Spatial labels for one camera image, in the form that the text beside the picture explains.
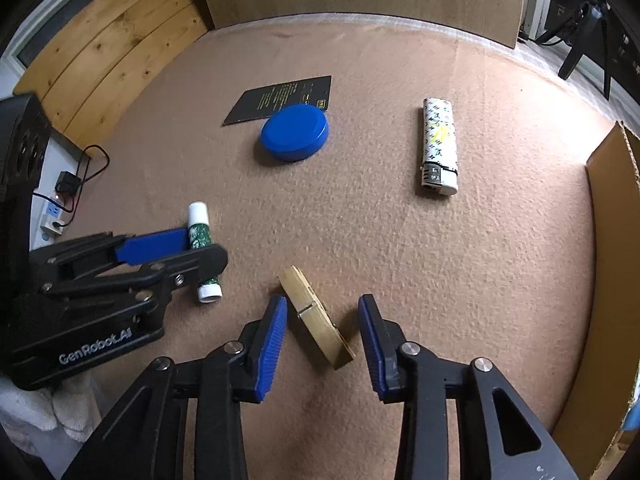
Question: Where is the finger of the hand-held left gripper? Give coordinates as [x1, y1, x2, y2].
[44, 244, 230, 312]
[29, 227, 190, 282]

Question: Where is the white patterned lighter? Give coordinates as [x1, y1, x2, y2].
[417, 97, 459, 197]

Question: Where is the green glue stick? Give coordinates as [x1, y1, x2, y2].
[187, 202, 222, 304]

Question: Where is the light wooden plank panel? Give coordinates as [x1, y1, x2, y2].
[12, 0, 216, 136]

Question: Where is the black card with gold print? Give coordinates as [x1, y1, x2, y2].
[222, 76, 333, 127]

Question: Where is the wooden clothespin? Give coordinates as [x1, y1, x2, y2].
[278, 265, 357, 371]

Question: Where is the blue round lid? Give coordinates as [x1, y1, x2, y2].
[260, 104, 331, 163]

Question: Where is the person's left hand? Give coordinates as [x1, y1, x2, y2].
[0, 374, 103, 443]

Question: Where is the black cable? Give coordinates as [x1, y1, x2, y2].
[31, 145, 111, 228]

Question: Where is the cardboard box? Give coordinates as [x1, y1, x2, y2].
[550, 121, 640, 480]

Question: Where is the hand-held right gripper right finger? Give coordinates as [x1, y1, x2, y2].
[356, 295, 583, 480]

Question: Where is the black tripod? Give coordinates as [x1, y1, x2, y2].
[535, 0, 618, 103]

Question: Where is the white power strip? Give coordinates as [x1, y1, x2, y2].
[39, 202, 71, 237]

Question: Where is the black power adapter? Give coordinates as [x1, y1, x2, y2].
[55, 171, 83, 196]

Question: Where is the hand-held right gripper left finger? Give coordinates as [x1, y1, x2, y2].
[65, 296, 289, 480]

